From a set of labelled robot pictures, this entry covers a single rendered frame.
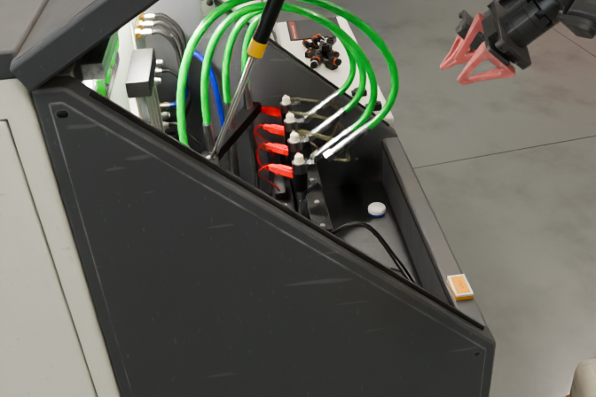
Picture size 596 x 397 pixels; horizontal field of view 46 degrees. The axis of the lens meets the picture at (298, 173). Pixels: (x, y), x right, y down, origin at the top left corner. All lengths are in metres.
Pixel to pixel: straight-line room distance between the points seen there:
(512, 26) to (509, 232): 1.97
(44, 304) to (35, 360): 0.11
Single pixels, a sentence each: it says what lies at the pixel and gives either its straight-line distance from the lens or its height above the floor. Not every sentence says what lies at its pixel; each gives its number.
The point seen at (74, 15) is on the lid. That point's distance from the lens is 0.77.
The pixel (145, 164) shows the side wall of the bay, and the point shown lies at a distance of 0.85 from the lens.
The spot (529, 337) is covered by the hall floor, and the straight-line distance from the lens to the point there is 2.52.
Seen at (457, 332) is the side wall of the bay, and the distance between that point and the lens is 1.10.
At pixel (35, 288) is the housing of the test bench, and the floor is 1.17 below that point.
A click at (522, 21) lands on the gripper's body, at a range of 1.02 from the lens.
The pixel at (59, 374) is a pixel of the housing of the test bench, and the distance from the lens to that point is 1.10.
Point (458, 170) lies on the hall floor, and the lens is 3.29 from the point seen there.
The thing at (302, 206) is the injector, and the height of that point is 1.01.
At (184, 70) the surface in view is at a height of 1.31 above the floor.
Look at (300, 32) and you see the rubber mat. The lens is 2.16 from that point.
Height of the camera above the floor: 1.77
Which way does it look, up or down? 33 degrees down
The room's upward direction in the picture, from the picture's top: 4 degrees counter-clockwise
